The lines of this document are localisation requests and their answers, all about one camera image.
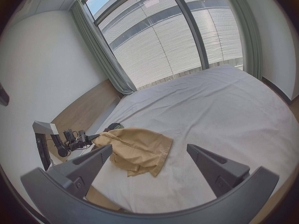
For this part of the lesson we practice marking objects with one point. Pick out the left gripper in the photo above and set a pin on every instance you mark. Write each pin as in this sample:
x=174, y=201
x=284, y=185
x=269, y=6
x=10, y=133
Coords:
x=87, y=140

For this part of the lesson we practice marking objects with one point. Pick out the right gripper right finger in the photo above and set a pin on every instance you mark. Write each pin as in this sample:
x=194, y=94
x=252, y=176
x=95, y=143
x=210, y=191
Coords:
x=215, y=171

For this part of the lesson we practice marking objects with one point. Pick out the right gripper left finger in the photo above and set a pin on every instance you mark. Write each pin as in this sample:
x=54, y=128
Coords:
x=86, y=169

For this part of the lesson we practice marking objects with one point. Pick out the tan shorts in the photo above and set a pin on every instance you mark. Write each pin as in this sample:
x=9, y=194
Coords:
x=140, y=146

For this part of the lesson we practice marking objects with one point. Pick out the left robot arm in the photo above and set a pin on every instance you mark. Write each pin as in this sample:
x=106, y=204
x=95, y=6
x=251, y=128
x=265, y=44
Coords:
x=43, y=127

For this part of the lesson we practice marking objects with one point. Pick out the bed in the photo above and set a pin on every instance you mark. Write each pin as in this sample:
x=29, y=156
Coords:
x=210, y=113

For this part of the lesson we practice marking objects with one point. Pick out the black garment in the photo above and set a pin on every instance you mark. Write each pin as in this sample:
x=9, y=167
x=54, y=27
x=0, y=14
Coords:
x=113, y=125

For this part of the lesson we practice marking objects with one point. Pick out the grey-green curtain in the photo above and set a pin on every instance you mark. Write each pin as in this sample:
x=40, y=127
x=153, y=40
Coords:
x=250, y=43
x=100, y=50

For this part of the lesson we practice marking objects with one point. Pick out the window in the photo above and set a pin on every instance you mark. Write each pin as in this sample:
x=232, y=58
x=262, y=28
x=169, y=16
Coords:
x=151, y=43

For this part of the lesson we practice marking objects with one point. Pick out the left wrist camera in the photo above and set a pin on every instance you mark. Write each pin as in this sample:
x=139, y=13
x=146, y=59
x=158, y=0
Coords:
x=81, y=133

